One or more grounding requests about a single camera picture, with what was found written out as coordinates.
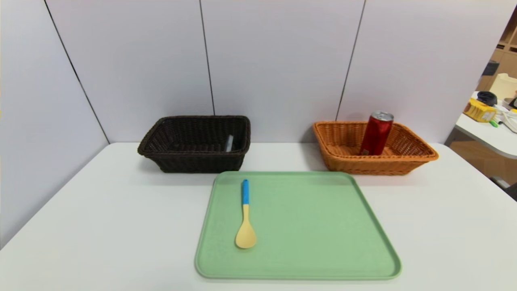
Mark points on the light green plastic tray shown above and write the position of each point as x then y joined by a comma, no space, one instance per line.
307,242

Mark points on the black tape roll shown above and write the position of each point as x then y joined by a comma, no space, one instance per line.
486,98

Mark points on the cream plastic container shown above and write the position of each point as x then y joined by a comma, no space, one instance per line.
505,85

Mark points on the red soda can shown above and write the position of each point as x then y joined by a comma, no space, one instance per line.
376,135

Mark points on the wooden shelf unit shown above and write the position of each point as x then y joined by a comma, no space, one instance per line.
507,56

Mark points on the dark grey box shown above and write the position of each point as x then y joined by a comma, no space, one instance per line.
490,68

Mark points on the yellow carton box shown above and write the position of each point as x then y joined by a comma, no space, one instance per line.
478,111

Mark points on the clear grey cutlery case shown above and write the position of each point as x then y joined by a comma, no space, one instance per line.
230,143

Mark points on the orange wicker basket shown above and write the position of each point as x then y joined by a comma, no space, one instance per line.
363,163

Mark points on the dark brown wicker basket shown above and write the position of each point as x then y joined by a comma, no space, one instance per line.
194,161

